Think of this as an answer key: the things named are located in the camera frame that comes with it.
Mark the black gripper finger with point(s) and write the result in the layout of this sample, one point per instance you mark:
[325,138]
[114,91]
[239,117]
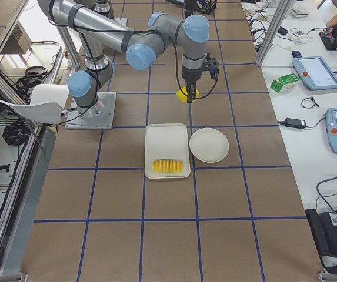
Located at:
[190,92]

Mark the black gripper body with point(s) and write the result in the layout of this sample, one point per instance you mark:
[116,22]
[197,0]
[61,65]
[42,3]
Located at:
[190,75]

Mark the yellow lemon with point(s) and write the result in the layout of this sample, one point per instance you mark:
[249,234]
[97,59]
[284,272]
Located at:
[185,97]

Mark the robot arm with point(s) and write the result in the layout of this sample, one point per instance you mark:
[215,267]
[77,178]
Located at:
[141,48]

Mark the white round plate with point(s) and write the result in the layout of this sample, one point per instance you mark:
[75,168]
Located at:
[209,145]

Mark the white rectangular tray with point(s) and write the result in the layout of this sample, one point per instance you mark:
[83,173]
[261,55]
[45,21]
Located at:
[166,141]

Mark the sliced yellow fruit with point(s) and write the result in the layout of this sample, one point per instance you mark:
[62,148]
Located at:
[167,166]

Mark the green white box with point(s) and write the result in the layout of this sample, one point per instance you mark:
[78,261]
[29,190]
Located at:
[284,83]

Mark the black power adapter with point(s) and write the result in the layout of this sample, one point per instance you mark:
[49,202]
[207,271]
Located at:
[295,123]

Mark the far teach pendant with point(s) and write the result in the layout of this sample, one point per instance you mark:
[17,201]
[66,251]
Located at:
[315,73]

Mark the white chair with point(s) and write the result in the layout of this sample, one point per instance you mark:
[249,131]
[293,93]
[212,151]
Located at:
[46,104]

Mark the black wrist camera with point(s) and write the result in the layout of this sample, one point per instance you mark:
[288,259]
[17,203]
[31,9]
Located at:
[212,66]

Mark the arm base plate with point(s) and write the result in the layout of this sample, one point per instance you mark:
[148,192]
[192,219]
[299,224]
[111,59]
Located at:
[100,116]

